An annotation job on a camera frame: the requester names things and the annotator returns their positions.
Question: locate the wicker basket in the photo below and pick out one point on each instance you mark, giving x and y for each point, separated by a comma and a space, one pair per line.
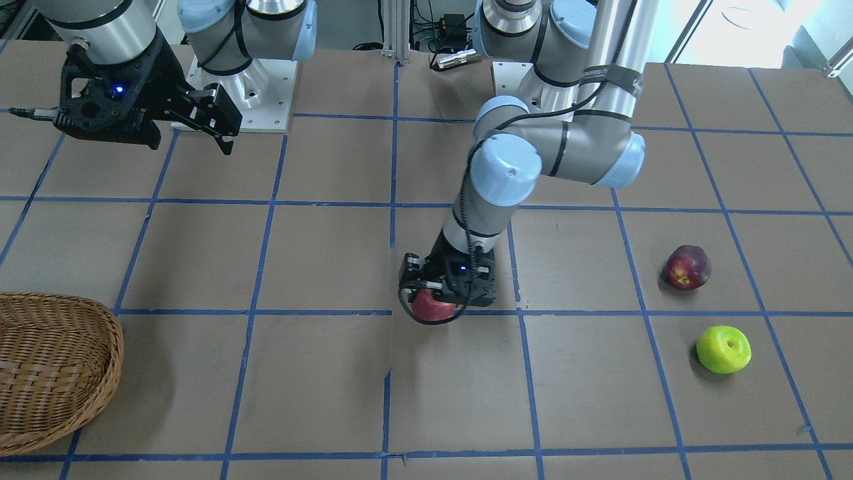
61, 362

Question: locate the silver metal connector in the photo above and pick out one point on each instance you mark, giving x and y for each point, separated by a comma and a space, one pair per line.
454, 60

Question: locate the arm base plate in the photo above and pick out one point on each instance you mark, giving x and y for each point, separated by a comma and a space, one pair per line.
520, 80
263, 92

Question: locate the dark red apple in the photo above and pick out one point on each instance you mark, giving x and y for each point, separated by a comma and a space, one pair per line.
687, 268

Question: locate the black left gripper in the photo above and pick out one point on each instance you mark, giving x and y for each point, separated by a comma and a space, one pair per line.
441, 256

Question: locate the aluminium frame post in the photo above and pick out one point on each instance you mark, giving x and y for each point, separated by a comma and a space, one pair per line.
396, 24

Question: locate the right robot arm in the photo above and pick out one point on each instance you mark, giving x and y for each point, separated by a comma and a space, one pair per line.
226, 35

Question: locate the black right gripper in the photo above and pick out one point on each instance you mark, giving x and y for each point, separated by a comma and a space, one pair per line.
168, 81

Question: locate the green apple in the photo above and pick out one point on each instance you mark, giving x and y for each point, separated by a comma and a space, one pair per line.
723, 349

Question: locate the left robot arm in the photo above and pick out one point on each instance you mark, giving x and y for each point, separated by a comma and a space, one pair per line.
571, 119

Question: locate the red yellow apple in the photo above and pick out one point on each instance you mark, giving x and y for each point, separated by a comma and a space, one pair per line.
429, 311

